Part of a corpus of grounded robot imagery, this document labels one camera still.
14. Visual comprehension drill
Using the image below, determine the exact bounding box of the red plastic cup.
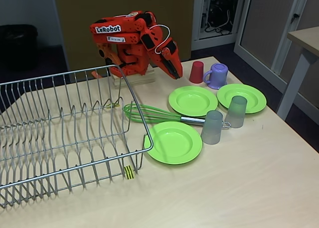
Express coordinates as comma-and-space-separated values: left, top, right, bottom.
188, 61, 204, 84

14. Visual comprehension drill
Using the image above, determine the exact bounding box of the purple plastic mug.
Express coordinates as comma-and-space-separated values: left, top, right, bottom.
203, 63, 229, 90

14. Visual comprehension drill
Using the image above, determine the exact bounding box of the green whisk with metal handle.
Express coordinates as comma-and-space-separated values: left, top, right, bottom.
123, 104, 231, 129

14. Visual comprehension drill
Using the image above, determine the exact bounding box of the translucent grey plastic cup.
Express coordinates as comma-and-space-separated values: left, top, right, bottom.
225, 96, 248, 129
200, 110, 224, 145

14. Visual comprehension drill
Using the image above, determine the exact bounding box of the wooden base block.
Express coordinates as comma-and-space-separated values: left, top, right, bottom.
111, 66, 157, 89

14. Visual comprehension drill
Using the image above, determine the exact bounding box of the green plastic plate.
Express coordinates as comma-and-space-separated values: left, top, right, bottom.
216, 83, 267, 114
144, 121, 203, 166
168, 86, 219, 117

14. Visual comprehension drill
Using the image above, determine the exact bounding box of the orange table clamp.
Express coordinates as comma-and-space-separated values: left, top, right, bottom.
91, 42, 124, 79

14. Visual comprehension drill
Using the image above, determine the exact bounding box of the white office cupboard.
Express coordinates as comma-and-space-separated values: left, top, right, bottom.
191, 0, 319, 119

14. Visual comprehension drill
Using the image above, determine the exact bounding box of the brown pin board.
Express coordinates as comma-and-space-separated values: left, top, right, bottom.
53, 0, 195, 67

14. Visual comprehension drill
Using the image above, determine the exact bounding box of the beige side table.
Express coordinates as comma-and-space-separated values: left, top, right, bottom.
276, 26, 319, 121

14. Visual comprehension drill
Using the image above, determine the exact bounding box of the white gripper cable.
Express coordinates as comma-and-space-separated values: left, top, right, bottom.
151, 24, 171, 54

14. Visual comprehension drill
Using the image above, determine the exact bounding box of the metal wire dish rack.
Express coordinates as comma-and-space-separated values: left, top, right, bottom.
0, 63, 154, 209

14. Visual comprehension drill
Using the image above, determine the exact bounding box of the black electronics with cables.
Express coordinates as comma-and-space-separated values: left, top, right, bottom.
206, 0, 236, 36

